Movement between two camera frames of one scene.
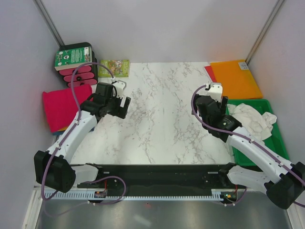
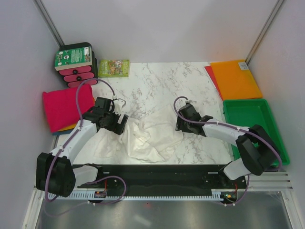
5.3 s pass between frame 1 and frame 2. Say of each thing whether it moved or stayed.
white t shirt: moved
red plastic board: stayed
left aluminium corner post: stayed
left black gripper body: moved
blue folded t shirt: stayed
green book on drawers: stayed
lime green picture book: stayed
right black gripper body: moved
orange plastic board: stayed
